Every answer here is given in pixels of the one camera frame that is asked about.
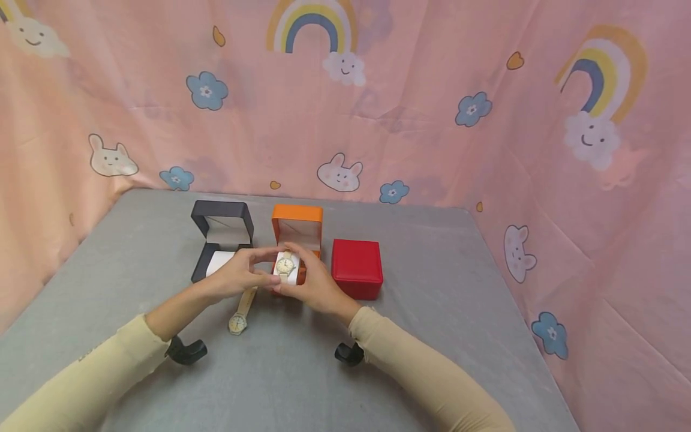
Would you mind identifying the person's left hand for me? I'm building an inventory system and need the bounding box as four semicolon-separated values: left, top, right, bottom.
202;247;283;304

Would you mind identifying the person's right hand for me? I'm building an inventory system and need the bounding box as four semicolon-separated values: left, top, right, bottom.
273;242;362;319

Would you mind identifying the white watch cushion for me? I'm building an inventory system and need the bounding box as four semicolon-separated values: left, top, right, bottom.
272;251;302;286
205;250;237;278

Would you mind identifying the beige strap wristwatch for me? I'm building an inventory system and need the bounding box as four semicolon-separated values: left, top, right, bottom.
275;251;297;284
227;287;259;336

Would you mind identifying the person's left forearm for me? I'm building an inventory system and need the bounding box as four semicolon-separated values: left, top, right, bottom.
0;281;218;432

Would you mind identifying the person's right forearm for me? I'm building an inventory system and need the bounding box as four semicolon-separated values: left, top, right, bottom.
327;303;518;432

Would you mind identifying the open orange watch box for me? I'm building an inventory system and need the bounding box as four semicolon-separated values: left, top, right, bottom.
270;203;324;296

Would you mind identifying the open black watch box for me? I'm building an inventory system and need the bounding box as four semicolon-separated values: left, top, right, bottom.
190;200;255;284

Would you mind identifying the closed red box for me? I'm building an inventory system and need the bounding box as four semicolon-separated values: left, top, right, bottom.
330;238;384;301

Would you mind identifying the black wrist band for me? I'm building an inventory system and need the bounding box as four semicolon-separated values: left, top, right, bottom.
164;335;209;366
334;341;366;367

